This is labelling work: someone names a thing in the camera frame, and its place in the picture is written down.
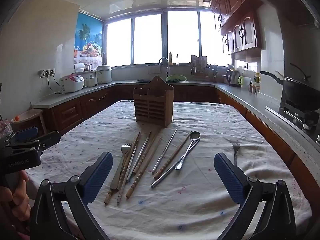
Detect kitchen window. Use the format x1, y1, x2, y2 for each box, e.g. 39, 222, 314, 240
104, 7, 233, 68

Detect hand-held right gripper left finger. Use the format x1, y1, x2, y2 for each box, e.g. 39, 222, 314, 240
29, 151, 113, 240

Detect wooden slatted utensil holder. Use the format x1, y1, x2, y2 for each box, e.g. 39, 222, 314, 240
133, 76, 174, 128

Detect wooden stool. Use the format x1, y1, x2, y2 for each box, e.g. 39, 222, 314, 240
10, 108, 47, 136

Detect black wok with lid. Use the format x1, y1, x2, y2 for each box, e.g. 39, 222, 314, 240
260, 63, 320, 112

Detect wooden base cabinets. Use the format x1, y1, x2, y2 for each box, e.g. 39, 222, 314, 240
32, 83, 320, 222

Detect wooden wall cabinets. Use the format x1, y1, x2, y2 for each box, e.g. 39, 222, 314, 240
209, 0, 263, 56

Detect floral white tablecloth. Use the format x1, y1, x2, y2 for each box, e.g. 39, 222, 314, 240
25, 100, 312, 240

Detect slim silver chopstick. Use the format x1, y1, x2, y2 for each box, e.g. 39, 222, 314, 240
150, 139, 200, 188
152, 129, 177, 174

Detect spice jar set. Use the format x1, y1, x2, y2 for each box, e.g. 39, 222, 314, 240
248, 82, 261, 95

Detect white electric cooker pot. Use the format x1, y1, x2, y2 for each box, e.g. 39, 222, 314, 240
96, 65, 112, 84

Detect gas stove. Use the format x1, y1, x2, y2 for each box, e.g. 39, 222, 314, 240
265, 99, 320, 142

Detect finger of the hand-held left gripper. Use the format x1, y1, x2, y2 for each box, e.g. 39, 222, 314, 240
5, 127, 38, 142
31, 131, 61, 155

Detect steel electric kettle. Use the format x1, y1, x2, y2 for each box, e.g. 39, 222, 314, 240
226, 68, 241, 87

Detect small white appliance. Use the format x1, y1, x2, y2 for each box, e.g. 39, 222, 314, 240
84, 76, 98, 88

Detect pink white rice cooker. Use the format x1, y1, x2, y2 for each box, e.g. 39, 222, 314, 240
59, 74, 85, 94

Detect wooden spoon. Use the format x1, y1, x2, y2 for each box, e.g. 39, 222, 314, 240
174, 131, 201, 170

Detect slim silver fork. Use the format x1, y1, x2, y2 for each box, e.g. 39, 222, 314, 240
231, 143, 241, 167

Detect beach fruit wall poster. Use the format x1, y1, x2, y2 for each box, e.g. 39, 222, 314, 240
74, 12, 104, 66

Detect green plastic basin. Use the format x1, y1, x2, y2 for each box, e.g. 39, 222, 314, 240
166, 75, 188, 82

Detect person's left hand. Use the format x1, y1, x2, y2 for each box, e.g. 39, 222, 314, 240
0, 171, 31, 230

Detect chrome kitchen faucet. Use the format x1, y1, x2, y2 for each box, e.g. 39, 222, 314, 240
157, 57, 171, 80

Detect plain wooden chopstick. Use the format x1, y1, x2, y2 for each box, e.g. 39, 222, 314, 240
132, 137, 163, 176

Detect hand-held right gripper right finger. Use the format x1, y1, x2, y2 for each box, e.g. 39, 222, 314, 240
214, 152, 297, 240

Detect black power cable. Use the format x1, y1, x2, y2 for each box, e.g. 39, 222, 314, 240
46, 75, 64, 95

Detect wide-handled silver fork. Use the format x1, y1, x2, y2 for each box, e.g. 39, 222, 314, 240
110, 143, 132, 190

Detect grey kitchen countertop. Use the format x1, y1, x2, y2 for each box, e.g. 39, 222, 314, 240
31, 79, 320, 157

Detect dish drying rack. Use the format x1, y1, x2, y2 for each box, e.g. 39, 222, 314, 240
190, 55, 210, 81

